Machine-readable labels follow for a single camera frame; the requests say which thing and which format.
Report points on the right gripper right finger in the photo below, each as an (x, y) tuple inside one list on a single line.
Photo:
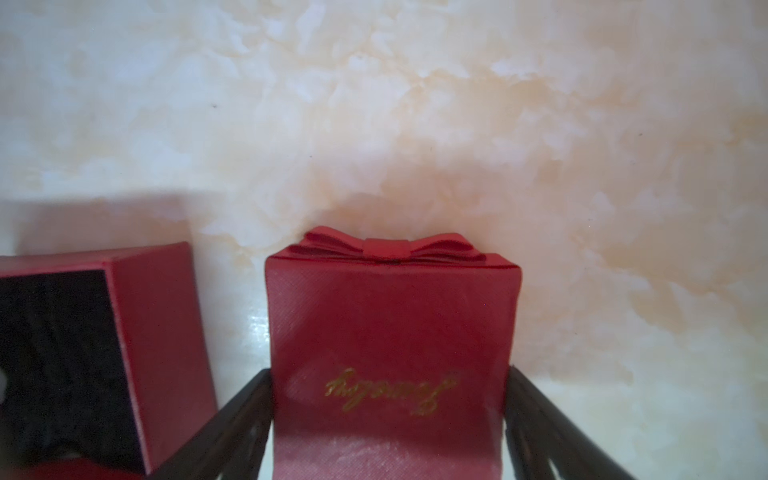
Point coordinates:
[(543, 443)]

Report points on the red jewelry box base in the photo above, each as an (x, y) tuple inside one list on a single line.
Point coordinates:
[(158, 321)]

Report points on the red jewelry box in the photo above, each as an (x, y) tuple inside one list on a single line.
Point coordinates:
[(389, 358)]

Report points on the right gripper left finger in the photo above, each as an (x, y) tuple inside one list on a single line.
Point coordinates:
[(232, 444)]

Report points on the black foam insert red box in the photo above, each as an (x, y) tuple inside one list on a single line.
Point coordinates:
[(67, 392)]

